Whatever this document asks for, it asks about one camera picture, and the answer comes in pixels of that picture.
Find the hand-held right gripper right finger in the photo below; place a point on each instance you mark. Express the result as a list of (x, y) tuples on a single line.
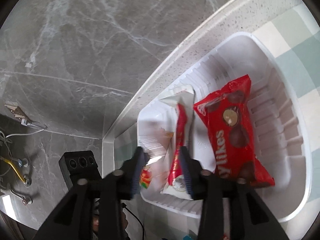
[(186, 177)]

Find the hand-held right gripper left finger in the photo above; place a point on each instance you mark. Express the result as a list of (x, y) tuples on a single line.
[(138, 173)]

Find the orange snack packet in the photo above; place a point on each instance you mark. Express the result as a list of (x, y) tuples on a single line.
[(145, 177)]

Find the white and red snack packet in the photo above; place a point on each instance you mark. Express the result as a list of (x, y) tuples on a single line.
[(183, 120)]

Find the white plastic tray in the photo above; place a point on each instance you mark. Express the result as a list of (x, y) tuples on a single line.
[(280, 120)]

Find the green checked tablecloth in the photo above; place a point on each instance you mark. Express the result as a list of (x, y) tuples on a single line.
[(300, 42)]

